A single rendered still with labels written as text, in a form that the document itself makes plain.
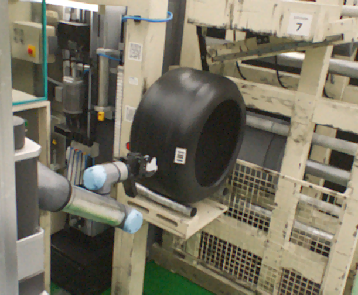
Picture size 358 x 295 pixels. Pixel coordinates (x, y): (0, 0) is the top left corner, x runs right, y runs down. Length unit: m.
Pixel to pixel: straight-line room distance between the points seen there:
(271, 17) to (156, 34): 0.49
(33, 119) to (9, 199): 1.38
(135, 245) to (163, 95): 0.90
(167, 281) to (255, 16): 1.77
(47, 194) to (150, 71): 0.98
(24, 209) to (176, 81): 1.12
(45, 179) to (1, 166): 0.52
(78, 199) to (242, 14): 1.12
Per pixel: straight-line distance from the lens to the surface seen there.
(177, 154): 1.61
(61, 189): 1.11
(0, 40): 0.54
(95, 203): 1.22
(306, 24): 1.80
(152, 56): 1.90
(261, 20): 1.87
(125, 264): 2.33
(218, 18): 1.96
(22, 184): 0.70
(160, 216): 1.93
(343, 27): 1.90
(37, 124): 1.99
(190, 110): 1.61
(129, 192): 1.58
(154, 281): 2.87
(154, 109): 1.67
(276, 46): 1.99
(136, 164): 1.54
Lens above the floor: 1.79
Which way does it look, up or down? 20 degrees down
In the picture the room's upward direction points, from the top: 6 degrees clockwise
